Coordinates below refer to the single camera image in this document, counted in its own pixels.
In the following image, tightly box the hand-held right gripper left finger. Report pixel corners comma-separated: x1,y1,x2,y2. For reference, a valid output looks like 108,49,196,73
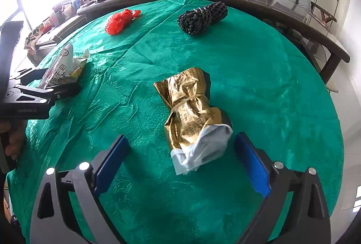
30,135,132,244

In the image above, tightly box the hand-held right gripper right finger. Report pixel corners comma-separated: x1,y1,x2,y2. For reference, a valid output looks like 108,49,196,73
234,132,332,244

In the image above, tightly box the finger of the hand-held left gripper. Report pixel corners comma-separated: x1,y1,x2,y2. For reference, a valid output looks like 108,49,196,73
10,68,47,87
5,82,83,105

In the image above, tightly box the white printed snack packet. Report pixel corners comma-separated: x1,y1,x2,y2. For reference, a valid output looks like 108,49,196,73
37,42,76,89

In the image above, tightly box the gold foil bag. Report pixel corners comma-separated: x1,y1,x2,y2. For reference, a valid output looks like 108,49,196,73
154,67,233,176

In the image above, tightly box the person's left hand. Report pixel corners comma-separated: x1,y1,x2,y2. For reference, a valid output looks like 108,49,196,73
6,120,28,161

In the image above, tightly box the yellow crumpled wrapper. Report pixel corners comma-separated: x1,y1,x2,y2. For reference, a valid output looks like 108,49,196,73
66,49,91,84

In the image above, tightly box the low side cabinet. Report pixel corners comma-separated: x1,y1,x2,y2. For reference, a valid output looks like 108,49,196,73
24,14,86,67

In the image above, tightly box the red plastic bag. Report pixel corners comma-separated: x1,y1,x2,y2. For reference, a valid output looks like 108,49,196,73
105,9,141,35

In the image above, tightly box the green tablecloth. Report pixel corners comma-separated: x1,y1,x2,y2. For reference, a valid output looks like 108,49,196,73
7,0,345,244

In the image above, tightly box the black beaded bundle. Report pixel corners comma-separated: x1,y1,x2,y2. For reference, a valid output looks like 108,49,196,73
177,1,229,35

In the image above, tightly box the wooden chair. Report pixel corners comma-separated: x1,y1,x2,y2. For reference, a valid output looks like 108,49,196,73
310,2,337,25

